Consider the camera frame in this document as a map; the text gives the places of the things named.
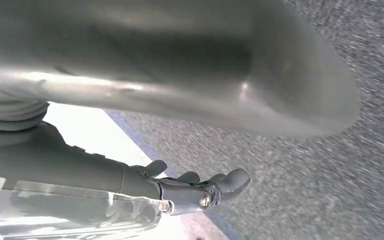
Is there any clear plastic hand cover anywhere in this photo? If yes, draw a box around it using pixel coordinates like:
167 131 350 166
0 174 172 240

